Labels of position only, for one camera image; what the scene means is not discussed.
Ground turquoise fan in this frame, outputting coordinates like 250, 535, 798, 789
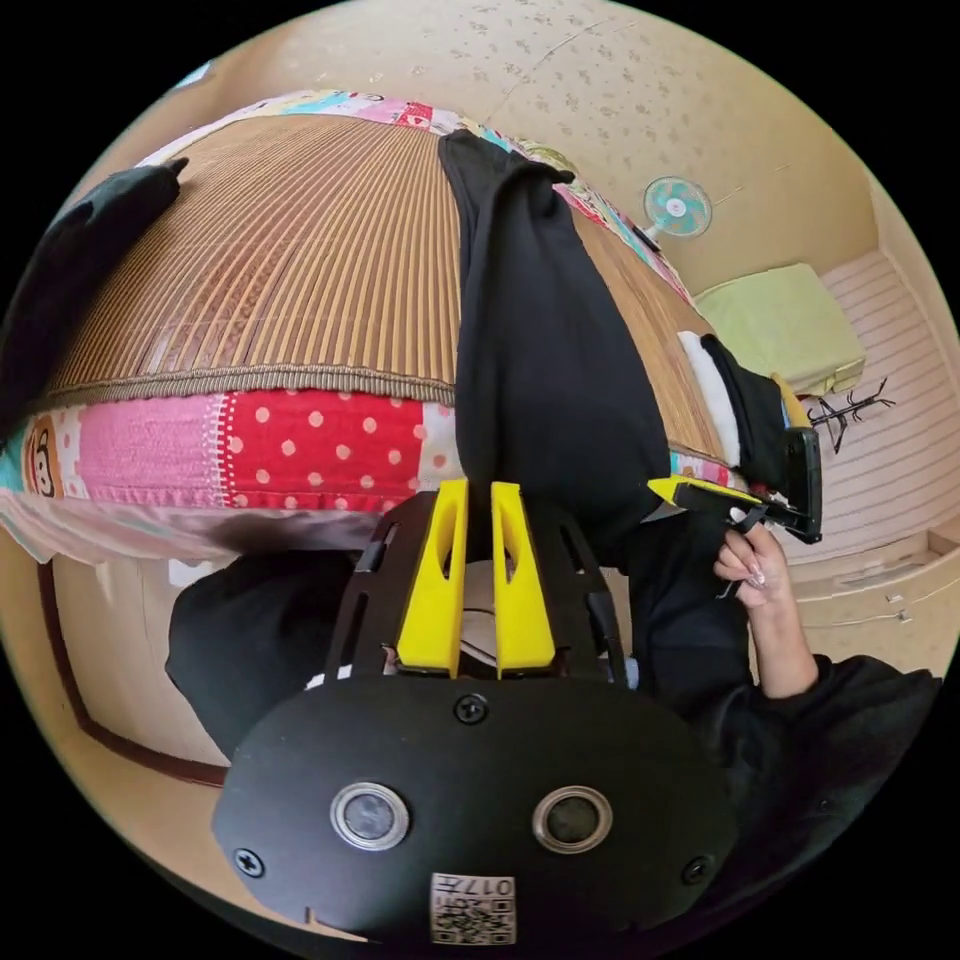
633, 175, 713, 253

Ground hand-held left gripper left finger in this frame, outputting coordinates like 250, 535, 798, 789
396, 479, 471, 675

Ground green folded mattress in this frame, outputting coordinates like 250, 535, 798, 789
693, 262, 868, 397

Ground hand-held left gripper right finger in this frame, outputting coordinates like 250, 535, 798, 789
490, 482, 557, 675

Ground black pants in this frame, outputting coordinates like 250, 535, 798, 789
438, 128, 787, 560

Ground bed with woven mat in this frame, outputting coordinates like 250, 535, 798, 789
0, 88, 753, 565

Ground person's right forearm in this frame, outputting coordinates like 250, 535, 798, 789
746, 611, 820, 700

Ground person's right hand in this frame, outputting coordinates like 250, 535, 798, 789
713, 523, 798, 625

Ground black coat stand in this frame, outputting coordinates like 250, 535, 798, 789
808, 377, 898, 456

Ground person's body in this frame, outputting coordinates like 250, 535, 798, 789
164, 515, 945, 935

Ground pile of clothes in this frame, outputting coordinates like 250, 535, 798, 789
0, 155, 190, 440

